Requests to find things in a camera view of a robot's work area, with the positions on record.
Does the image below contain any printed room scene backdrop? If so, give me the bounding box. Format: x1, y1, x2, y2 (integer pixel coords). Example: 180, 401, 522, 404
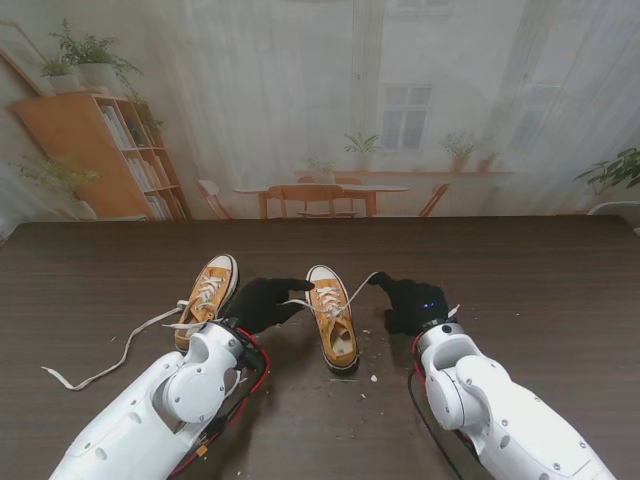
0, 0, 640, 221

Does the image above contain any red cable on right arm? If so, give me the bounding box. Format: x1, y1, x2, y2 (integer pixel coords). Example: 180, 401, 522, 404
411, 334, 427, 389

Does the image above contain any yellow canvas sneaker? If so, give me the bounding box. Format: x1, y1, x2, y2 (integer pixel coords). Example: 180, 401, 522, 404
304, 264, 360, 376
173, 253, 240, 351

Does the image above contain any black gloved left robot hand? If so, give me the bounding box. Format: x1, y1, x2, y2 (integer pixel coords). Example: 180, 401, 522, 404
227, 277, 315, 336

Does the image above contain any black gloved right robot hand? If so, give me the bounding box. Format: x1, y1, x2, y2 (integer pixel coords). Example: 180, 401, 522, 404
368, 272, 459, 337

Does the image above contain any red cable on arm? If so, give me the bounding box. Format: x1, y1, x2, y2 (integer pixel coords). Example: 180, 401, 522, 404
174, 327, 274, 476
411, 334, 427, 389

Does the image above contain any red cable on left arm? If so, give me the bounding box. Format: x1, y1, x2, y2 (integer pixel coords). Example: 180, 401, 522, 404
174, 327, 274, 476

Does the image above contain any black cable on table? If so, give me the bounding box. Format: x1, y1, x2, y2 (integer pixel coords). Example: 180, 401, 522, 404
407, 369, 464, 480

